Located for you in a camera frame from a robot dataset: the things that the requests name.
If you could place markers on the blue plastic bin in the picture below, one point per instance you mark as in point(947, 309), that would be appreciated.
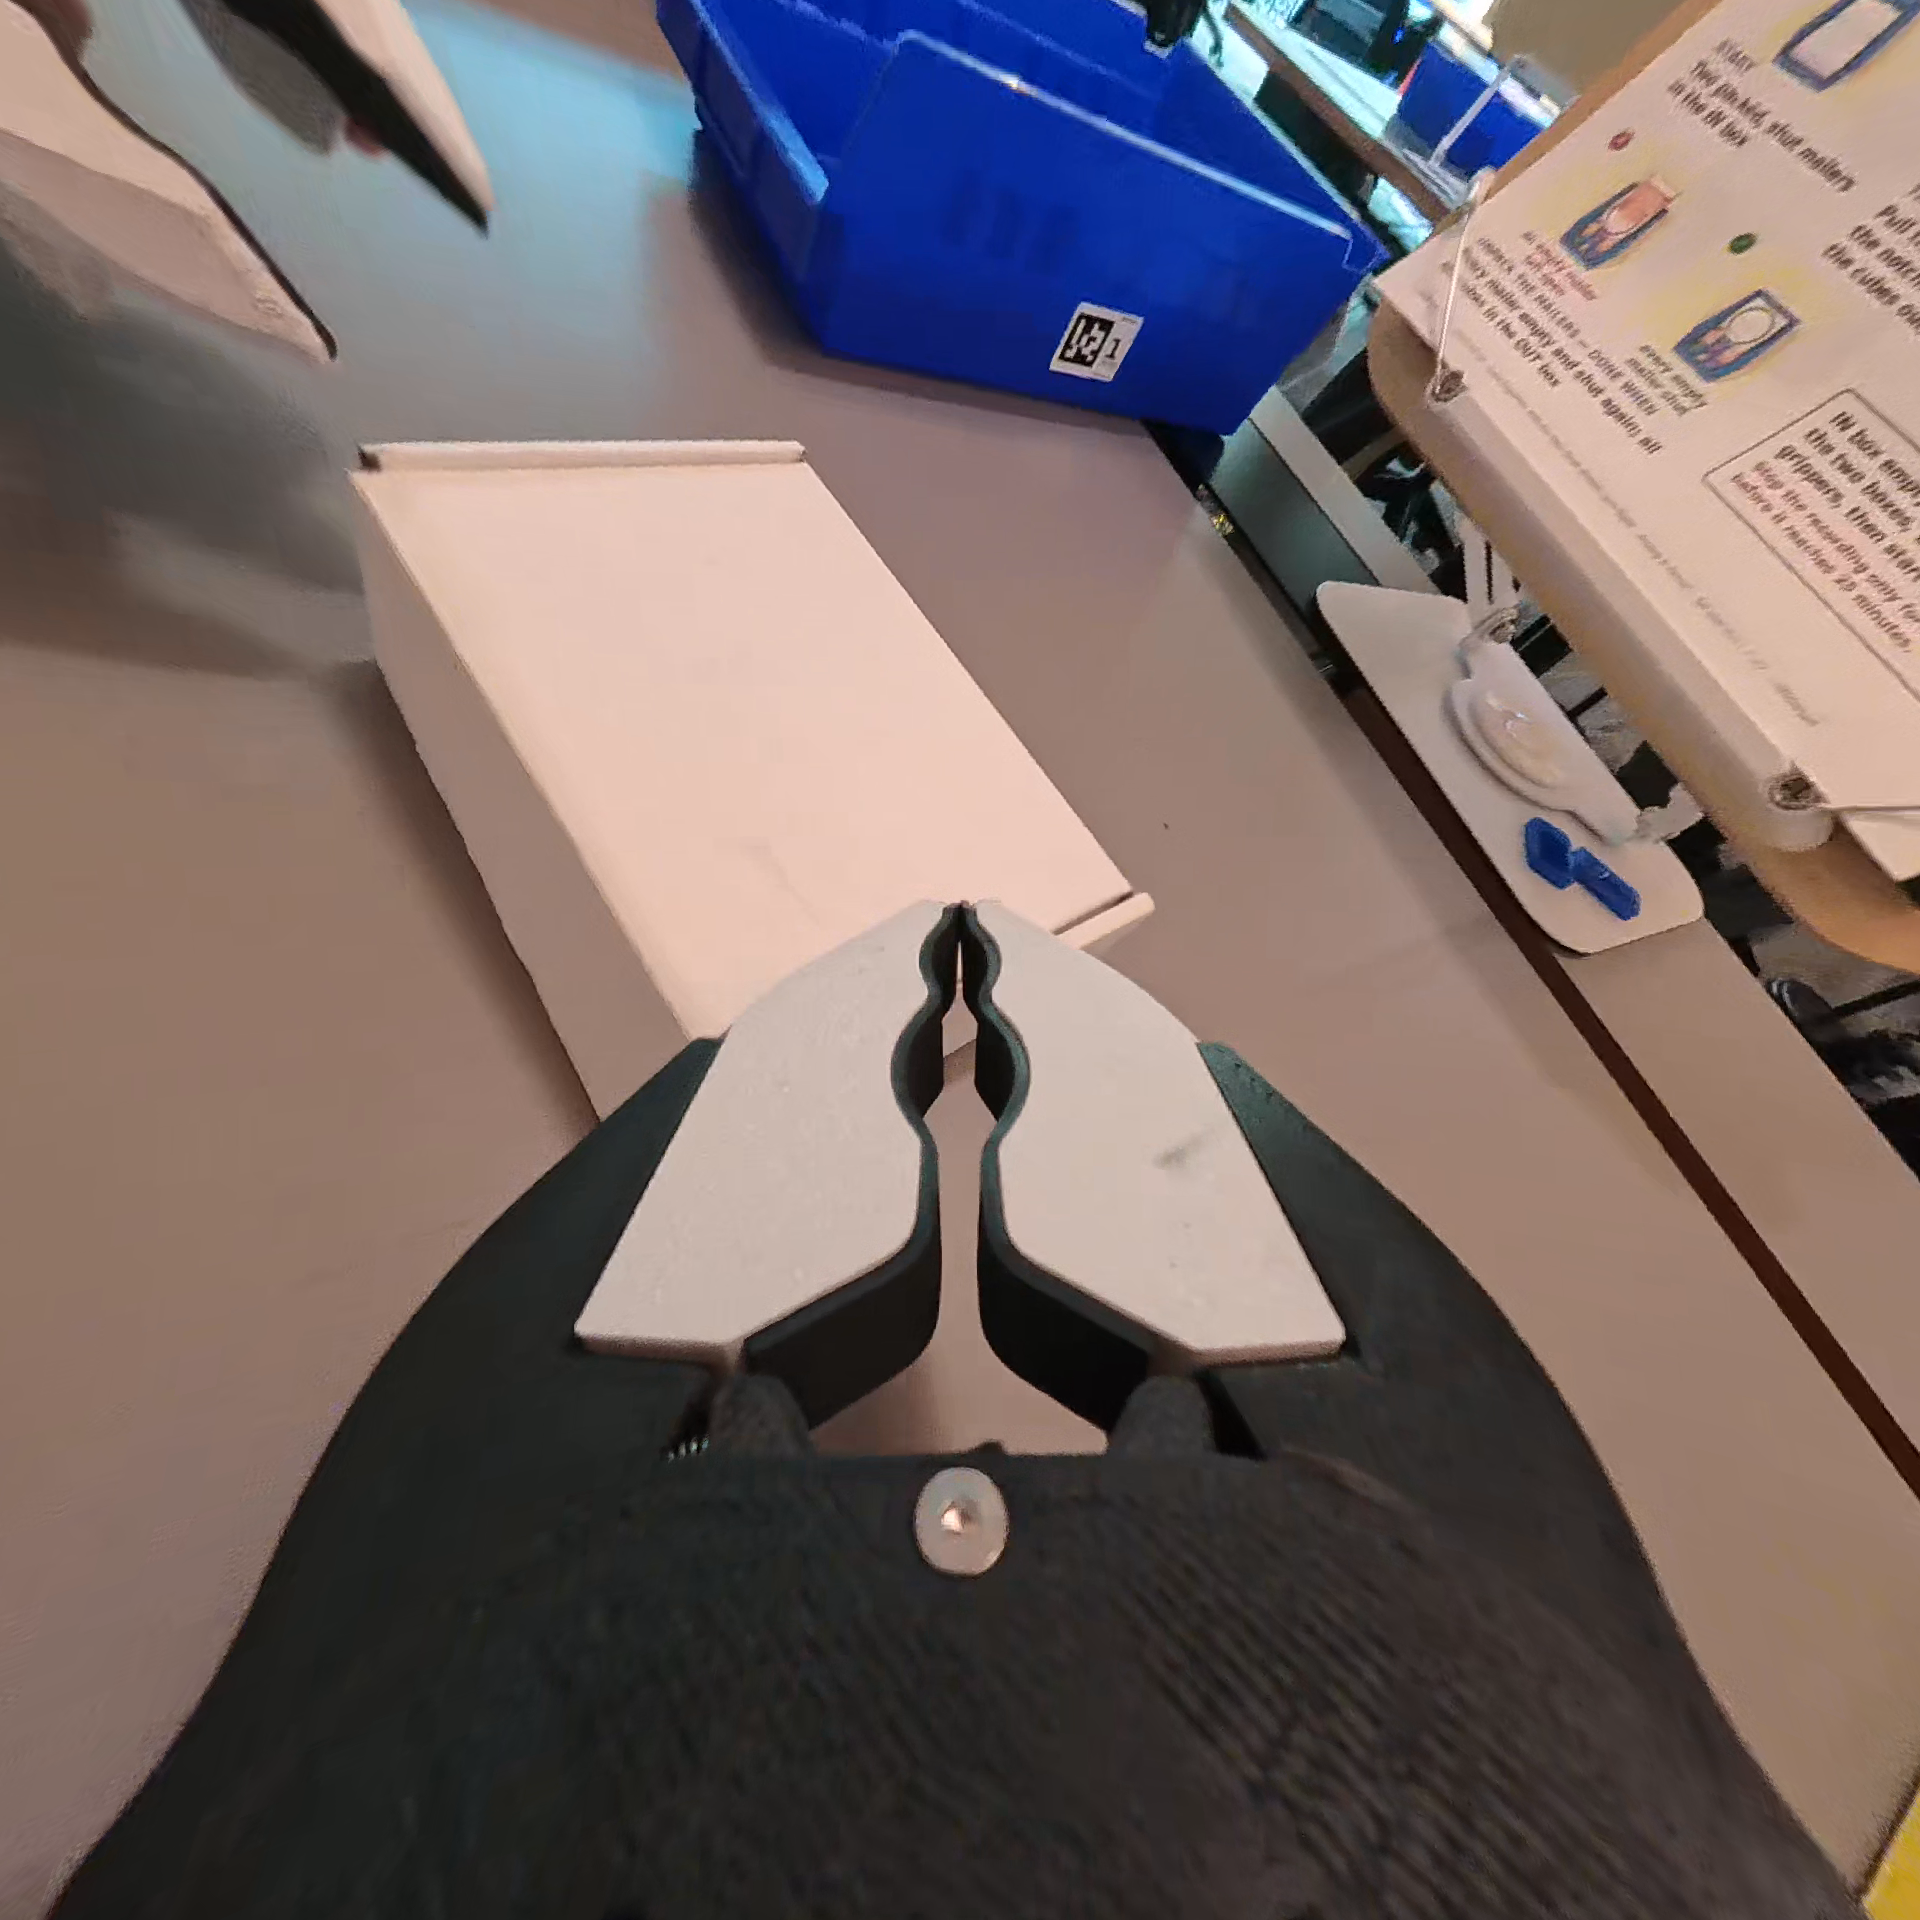
point(1020, 241)

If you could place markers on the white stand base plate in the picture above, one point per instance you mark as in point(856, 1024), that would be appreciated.
point(1410, 661)

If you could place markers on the white cardboard box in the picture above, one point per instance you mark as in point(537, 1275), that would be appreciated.
point(720, 675)

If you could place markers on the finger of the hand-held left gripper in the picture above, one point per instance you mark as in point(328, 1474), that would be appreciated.
point(120, 210)
point(420, 69)

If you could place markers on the blue plastic clip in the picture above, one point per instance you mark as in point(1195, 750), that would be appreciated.
point(1575, 871)

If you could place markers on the clear acrylic holder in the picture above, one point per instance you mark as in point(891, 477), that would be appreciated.
point(1479, 112)

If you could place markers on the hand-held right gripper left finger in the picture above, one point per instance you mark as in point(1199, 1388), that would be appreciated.
point(781, 1184)

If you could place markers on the printed instruction sheet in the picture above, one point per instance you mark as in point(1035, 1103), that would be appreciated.
point(1695, 374)

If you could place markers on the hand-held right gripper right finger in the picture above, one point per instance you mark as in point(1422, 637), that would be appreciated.
point(1141, 1184)

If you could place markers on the white oval puck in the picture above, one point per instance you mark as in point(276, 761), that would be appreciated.
point(1522, 742)

